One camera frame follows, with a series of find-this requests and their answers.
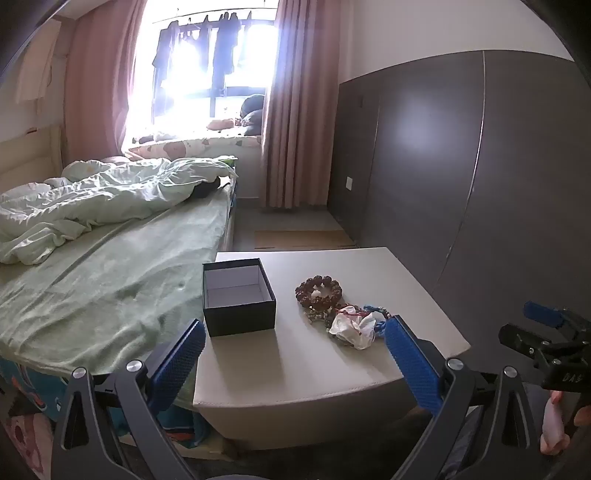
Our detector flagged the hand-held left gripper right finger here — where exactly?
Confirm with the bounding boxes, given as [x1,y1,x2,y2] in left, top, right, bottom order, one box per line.
[384,318,542,480]

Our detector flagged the pale green quilt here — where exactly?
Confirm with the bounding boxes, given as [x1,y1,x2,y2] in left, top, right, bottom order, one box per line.
[0,157,239,265]

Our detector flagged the hanging dark garment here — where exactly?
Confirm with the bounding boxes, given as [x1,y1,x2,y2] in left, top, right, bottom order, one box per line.
[211,13,242,88]
[151,21,180,88]

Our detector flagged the dark blue pillow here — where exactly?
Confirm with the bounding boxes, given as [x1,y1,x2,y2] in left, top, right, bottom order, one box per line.
[239,94,267,137]

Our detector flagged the bed with green sheet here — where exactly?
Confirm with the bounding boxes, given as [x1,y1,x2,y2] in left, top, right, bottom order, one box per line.
[0,178,238,372]

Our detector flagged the printed window seat cushion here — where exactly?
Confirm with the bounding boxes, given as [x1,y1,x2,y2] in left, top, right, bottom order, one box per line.
[121,134,264,161]

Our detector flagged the black jewelry box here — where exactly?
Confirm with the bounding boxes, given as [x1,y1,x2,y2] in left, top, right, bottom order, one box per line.
[202,258,277,338]

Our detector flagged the white low table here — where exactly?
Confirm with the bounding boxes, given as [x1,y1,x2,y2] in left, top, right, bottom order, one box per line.
[192,247,472,451]

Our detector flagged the dark grey wardrobe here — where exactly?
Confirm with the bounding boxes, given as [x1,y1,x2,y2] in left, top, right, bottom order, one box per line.
[327,49,591,326]

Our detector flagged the brown large bead bracelet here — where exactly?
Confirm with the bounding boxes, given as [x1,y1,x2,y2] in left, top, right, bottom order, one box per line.
[295,275,344,312]

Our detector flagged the blue tassel bracelet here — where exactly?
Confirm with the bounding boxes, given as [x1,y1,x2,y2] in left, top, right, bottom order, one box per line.
[362,304,389,340]

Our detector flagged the pink curtain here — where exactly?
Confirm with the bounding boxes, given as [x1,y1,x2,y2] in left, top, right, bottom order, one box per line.
[260,0,345,211]
[65,0,153,160]

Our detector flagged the person's right hand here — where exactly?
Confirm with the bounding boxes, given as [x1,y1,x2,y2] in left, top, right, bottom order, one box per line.
[539,390,591,456]

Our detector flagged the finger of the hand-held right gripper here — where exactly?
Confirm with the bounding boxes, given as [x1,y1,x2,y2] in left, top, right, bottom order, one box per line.
[498,324,591,368]
[523,301,591,343]

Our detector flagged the white cloth pouch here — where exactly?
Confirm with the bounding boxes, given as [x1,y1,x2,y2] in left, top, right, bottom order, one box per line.
[329,308,378,350]

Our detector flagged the window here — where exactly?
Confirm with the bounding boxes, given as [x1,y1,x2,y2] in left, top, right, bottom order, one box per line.
[124,7,279,139]

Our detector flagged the beige padded headboard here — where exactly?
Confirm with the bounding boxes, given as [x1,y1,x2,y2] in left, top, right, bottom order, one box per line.
[0,124,64,195]

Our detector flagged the small bead bracelet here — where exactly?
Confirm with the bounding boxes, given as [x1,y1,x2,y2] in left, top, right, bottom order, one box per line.
[304,305,357,325]

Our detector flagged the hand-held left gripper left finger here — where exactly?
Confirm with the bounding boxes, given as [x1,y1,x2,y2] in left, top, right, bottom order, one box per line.
[52,318,207,480]

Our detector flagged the white hanging cloth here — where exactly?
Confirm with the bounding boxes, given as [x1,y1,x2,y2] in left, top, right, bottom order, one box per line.
[13,18,64,105]

